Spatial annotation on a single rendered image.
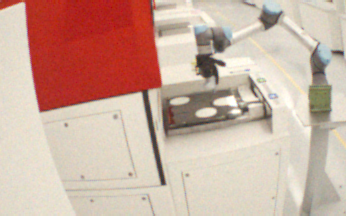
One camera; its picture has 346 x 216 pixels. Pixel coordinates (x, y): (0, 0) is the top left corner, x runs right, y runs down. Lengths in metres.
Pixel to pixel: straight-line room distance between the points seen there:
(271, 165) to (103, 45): 1.02
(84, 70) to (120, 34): 0.19
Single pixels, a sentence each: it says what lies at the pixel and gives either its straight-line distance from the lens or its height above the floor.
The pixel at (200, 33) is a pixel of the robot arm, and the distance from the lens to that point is 1.98.
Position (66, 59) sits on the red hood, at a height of 1.41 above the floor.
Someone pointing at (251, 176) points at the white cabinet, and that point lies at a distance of 1.99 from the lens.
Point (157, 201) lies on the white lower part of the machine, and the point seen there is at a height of 0.73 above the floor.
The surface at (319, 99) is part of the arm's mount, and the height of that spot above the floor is 0.90.
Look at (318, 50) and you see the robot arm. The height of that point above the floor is 1.19.
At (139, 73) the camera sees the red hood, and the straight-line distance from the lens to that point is 1.51.
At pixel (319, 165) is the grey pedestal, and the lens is 2.38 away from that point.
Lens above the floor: 1.71
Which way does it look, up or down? 22 degrees down
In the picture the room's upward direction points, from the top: 9 degrees counter-clockwise
